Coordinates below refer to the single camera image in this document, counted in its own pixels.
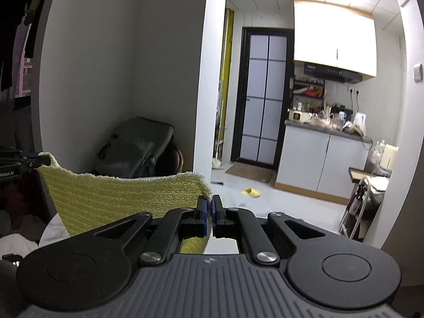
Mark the pale yellow knitted towel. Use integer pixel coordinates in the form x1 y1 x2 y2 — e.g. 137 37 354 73
38 152 212 247

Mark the black bag on chair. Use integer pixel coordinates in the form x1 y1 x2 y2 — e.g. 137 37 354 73
93 117 184 179

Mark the white lower kitchen cabinet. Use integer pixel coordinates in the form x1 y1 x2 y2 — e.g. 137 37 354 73
275 120 372 205

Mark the white kitchen cabinet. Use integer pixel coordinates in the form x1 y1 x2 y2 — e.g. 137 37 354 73
294 0 377 78
275 120 372 205

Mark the white small kitchen appliance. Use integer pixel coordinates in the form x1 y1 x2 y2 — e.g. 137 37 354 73
288 109 313 123

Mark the white rolling shelf cart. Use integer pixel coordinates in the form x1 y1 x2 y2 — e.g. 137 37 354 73
338 167 389 242

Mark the black spice rack shelf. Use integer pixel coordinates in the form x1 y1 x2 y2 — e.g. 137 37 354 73
290 76 325 113

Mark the black framed glass door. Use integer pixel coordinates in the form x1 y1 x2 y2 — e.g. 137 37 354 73
231 27 294 170

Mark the white electric kettle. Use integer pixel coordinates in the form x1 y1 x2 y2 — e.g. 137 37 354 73
353 112 366 137

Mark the black range hood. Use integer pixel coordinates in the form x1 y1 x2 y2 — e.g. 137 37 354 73
303 63 363 85

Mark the white upper kitchen cabinet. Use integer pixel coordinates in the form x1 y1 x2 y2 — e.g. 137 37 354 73
294 0 377 78

